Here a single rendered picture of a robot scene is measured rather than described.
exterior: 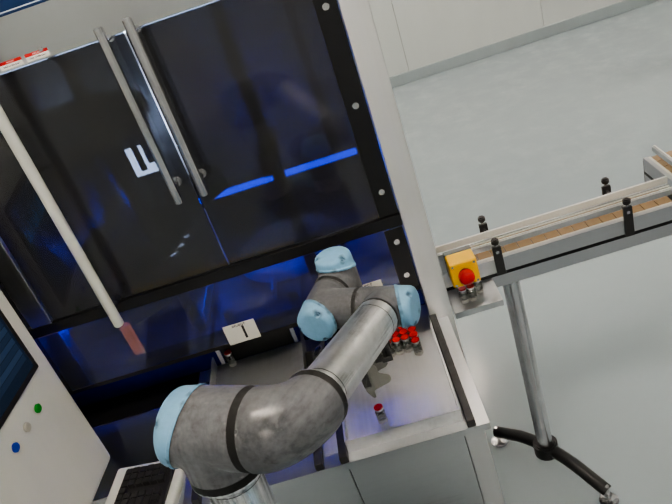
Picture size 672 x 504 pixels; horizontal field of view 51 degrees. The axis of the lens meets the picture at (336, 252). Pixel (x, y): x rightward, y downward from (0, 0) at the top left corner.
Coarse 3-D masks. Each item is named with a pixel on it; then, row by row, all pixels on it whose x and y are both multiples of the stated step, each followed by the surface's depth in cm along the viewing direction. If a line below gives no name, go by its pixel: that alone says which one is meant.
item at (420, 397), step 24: (432, 336) 179; (408, 360) 174; (432, 360) 171; (360, 384) 172; (408, 384) 167; (432, 384) 164; (360, 408) 165; (384, 408) 162; (408, 408) 160; (432, 408) 158; (456, 408) 156; (360, 432) 158; (384, 432) 152; (408, 432) 153
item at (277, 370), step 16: (272, 352) 194; (288, 352) 191; (304, 352) 187; (224, 368) 194; (240, 368) 192; (256, 368) 190; (272, 368) 187; (288, 368) 185; (304, 368) 179; (224, 384) 188; (240, 384) 186; (256, 384) 184; (272, 384) 182
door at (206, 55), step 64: (256, 0) 143; (192, 64) 148; (256, 64) 149; (320, 64) 150; (192, 128) 155; (256, 128) 156; (320, 128) 157; (256, 192) 164; (320, 192) 165; (256, 256) 172
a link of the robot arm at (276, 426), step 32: (384, 288) 124; (352, 320) 114; (384, 320) 116; (416, 320) 124; (352, 352) 105; (288, 384) 94; (320, 384) 95; (352, 384) 102; (256, 416) 90; (288, 416) 90; (320, 416) 92; (256, 448) 89; (288, 448) 90
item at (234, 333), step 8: (248, 320) 180; (224, 328) 180; (232, 328) 180; (240, 328) 181; (248, 328) 181; (256, 328) 181; (232, 336) 182; (240, 336) 182; (248, 336) 182; (256, 336) 182; (232, 344) 183
